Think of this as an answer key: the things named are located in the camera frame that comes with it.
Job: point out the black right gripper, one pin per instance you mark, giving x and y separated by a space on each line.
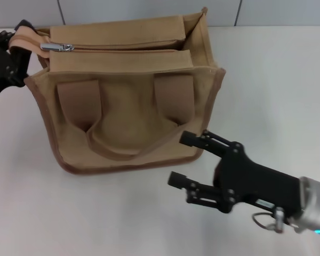
256 181

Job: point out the khaki canvas food bag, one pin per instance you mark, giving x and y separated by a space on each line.
128 106

